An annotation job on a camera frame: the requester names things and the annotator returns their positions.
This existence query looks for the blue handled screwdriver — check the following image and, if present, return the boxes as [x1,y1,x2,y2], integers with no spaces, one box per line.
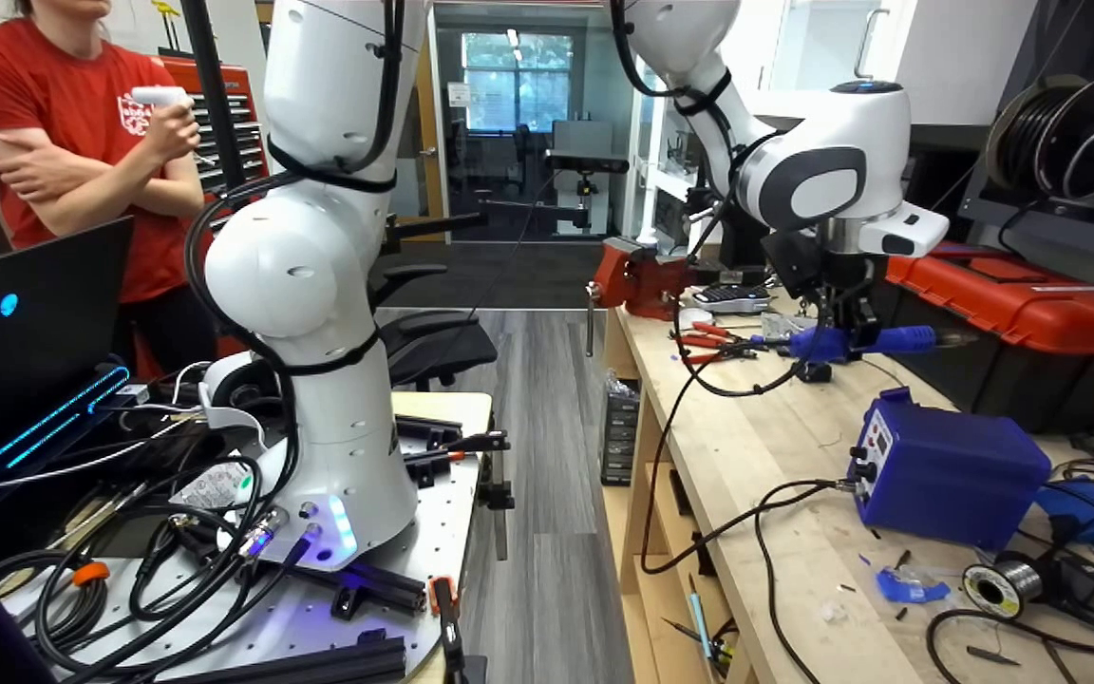
[681,572,727,665]

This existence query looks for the red handled pliers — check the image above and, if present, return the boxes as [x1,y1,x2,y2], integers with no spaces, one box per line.
[675,320,764,369]

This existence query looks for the bare forearm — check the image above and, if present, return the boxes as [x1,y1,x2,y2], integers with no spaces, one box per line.
[32,142,209,244]
[0,127,153,209]

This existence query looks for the black office chair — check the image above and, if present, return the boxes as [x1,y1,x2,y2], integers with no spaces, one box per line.
[365,253,507,393]

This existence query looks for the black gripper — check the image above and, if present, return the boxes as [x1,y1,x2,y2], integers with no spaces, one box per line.
[764,224,888,369]

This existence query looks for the black camera stand pole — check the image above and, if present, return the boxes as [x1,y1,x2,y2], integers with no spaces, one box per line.
[174,0,255,196]

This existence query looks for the person in red shirt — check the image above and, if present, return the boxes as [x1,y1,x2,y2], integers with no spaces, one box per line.
[0,0,217,371]

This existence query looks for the blue plastic box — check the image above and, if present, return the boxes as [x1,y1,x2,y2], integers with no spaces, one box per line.
[783,320,983,371]

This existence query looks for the grey robot mounting plate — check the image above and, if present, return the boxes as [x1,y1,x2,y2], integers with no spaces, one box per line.
[0,389,502,684]

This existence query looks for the red and black tool case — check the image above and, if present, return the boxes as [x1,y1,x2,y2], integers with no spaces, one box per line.
[878,244,1094,436]

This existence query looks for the blue hot air station box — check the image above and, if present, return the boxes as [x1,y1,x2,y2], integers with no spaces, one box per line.
[842,382,1061,556]

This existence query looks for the black bar clamp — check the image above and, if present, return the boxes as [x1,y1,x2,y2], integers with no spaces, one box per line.
[393,408,517,495]

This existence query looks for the red bench vise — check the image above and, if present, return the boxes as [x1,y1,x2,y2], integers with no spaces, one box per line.
[587,236,704,323]

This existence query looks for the solder wire spool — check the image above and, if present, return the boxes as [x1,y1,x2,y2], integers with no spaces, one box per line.
[956,556,1050,626]

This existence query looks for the black hot air gun cable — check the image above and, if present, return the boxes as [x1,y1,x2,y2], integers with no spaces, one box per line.
[664,296,835,403]

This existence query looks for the black wire spools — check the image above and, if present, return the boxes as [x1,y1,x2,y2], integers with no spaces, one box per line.
[987,63,1094,220]

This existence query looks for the small blue tape scrap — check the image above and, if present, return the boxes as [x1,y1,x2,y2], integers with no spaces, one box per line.
[869,561,956,610]

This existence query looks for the tangled black robot cables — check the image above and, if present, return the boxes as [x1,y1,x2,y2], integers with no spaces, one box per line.
[0,377,324,684]

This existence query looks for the person hand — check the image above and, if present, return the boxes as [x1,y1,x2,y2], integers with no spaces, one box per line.
[134,96,204,172]

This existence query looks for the white cup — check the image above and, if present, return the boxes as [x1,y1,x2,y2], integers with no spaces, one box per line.
[124,80,195,116]

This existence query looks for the red tool cabinet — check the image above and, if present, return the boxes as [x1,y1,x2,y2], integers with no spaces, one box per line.
[156,49,275,196]

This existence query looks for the black laptop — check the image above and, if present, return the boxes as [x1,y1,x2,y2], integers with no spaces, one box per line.
[0,214,137,427]

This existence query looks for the black station power cable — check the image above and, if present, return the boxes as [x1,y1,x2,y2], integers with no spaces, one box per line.
[638,471,869,684]

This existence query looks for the blue edged electronics box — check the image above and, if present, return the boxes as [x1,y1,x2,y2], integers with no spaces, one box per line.
[0,360,137,526]

